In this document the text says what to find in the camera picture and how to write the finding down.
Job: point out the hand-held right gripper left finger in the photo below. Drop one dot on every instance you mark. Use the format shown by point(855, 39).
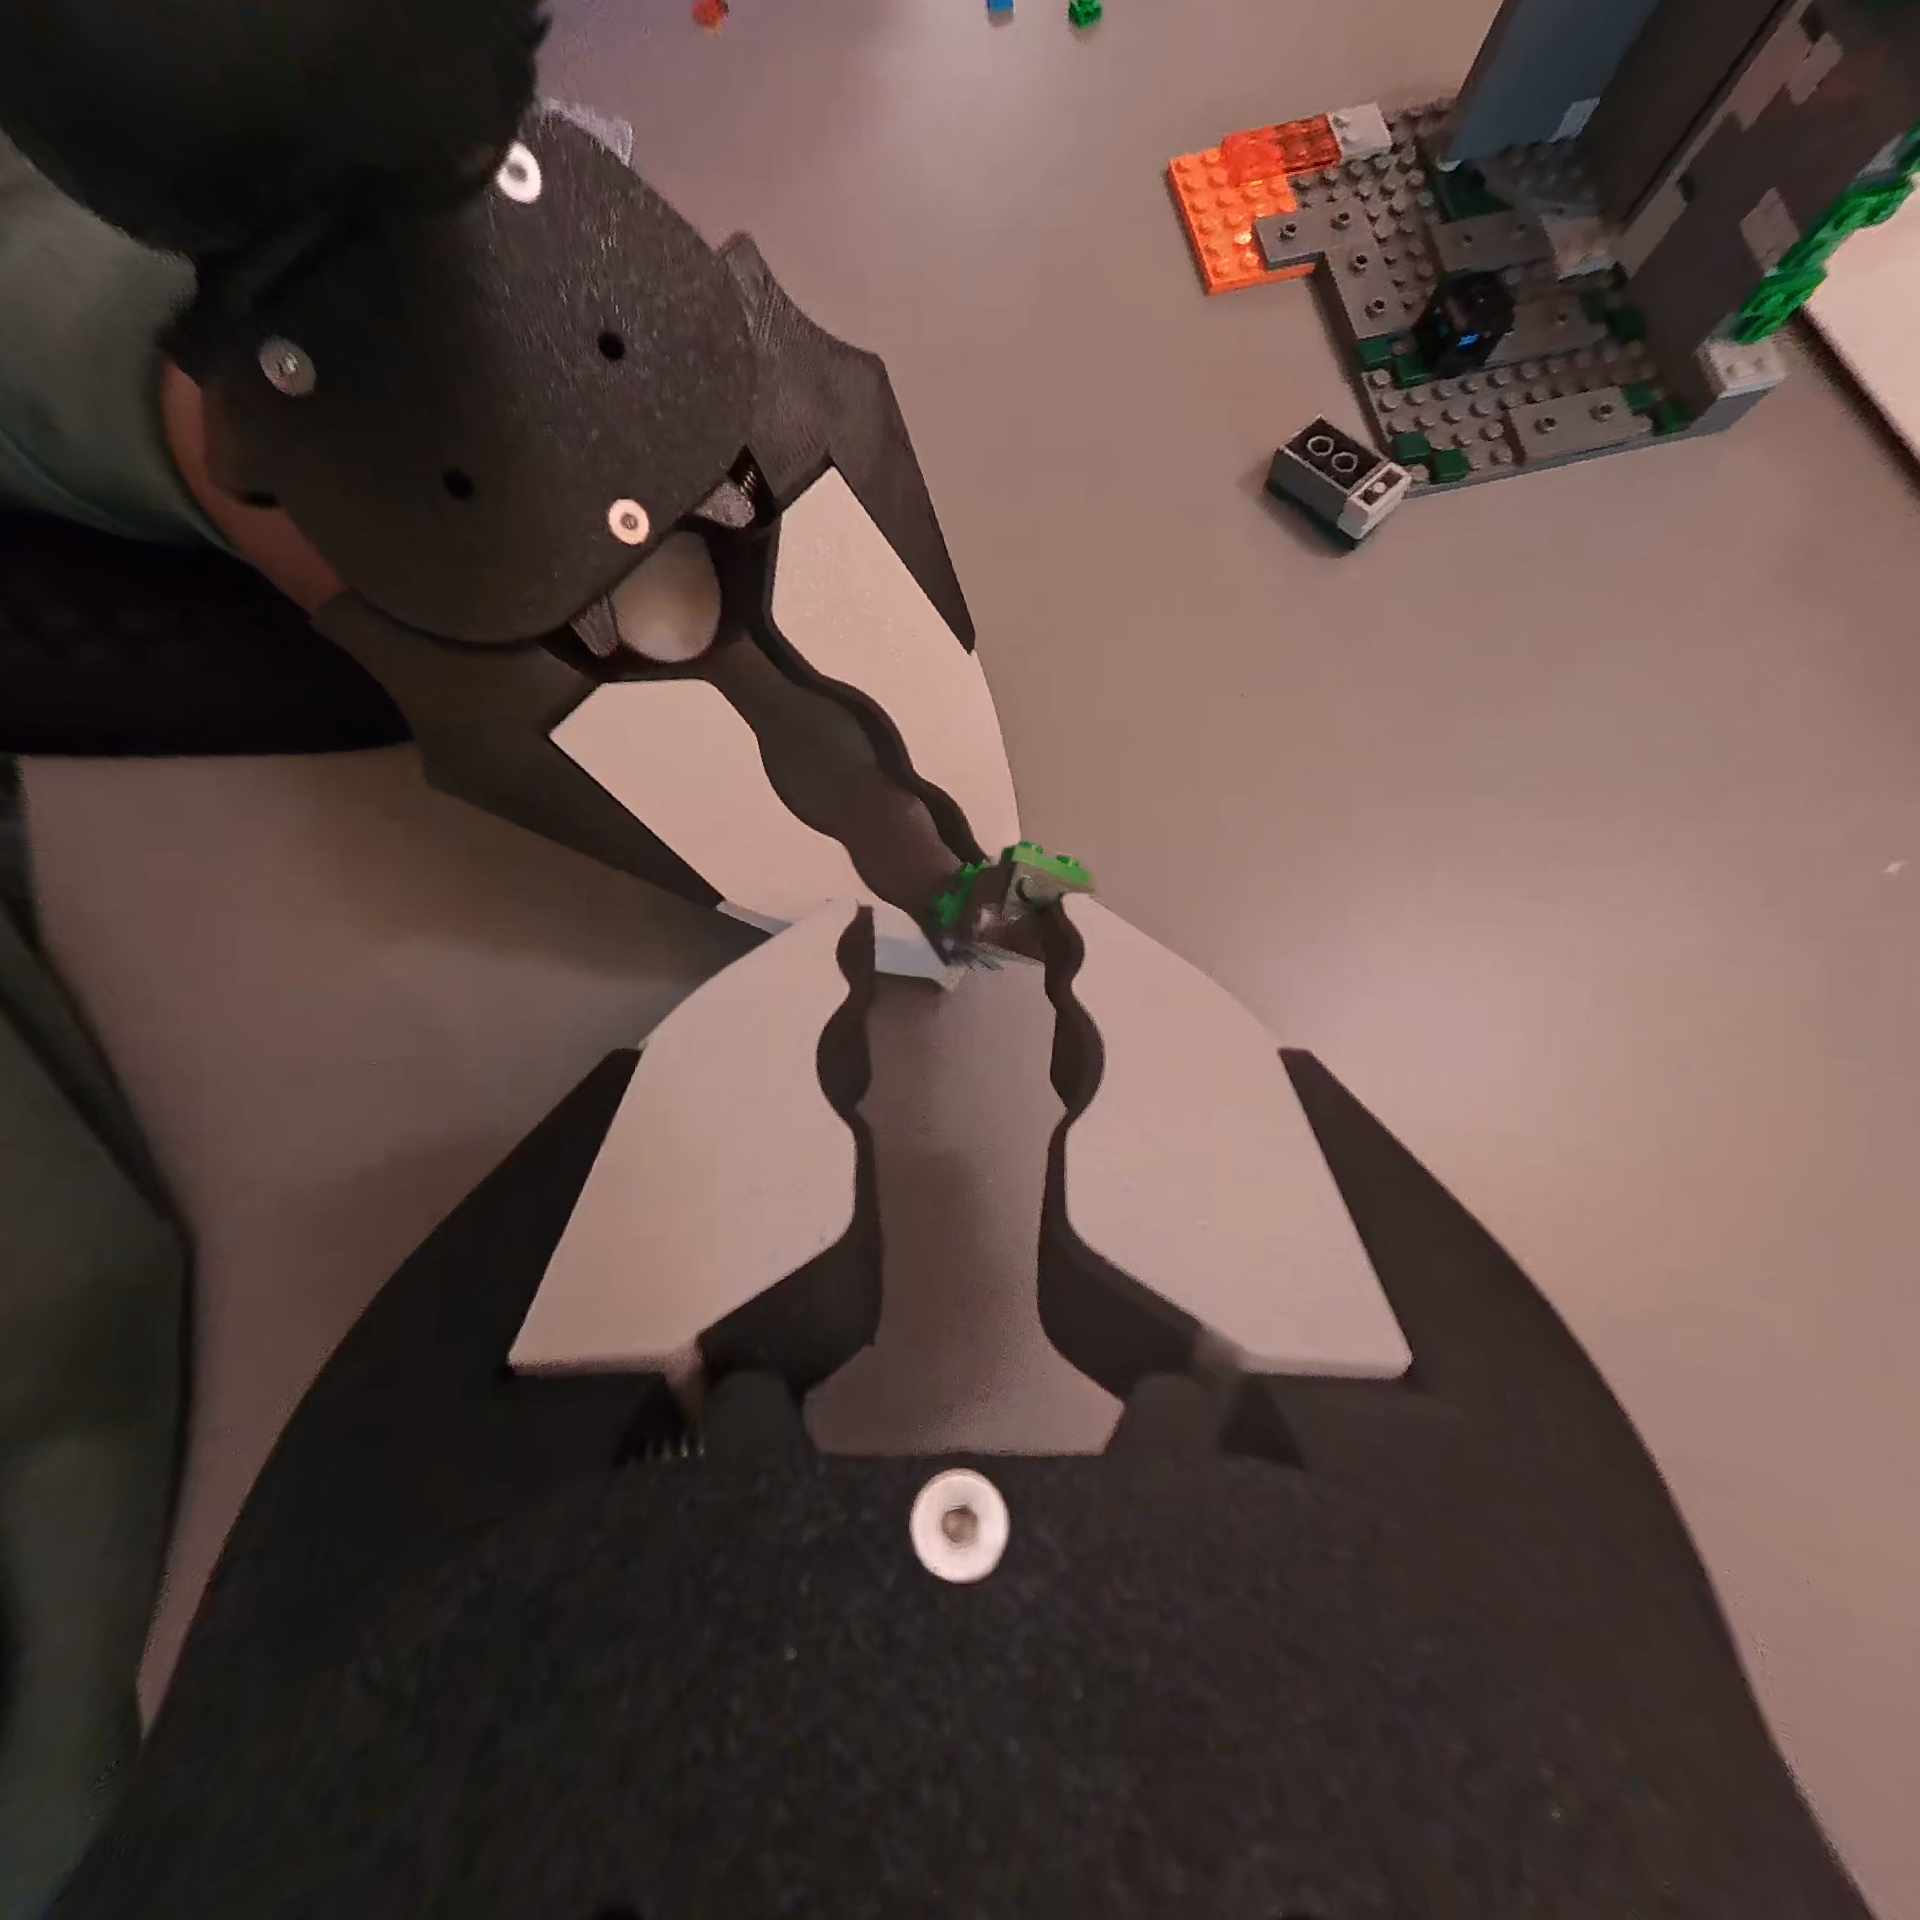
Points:
point(706, 1202)

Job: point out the orange brick plate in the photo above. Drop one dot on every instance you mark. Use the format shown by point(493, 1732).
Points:
point(1261, 195)

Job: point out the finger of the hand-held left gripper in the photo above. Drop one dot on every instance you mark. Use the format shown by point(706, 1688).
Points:
point(706, 796)
point(914, 645)

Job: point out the grey white brick column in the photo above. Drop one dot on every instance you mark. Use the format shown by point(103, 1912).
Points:
point(967, 942)

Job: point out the grey brick with black rings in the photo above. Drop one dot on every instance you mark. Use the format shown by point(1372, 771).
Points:
point(1335, 472)

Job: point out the person's left hand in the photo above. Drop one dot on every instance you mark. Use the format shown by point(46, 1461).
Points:
point(212, 467)

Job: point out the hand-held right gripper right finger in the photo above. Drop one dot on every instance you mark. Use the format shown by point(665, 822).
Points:
point(1230, 1202)

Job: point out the grey green brick tower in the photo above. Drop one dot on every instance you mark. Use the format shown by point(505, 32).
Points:
point(1561, 391)

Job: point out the person's left forearm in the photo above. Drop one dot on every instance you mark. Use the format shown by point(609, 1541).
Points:
point(62, 332)

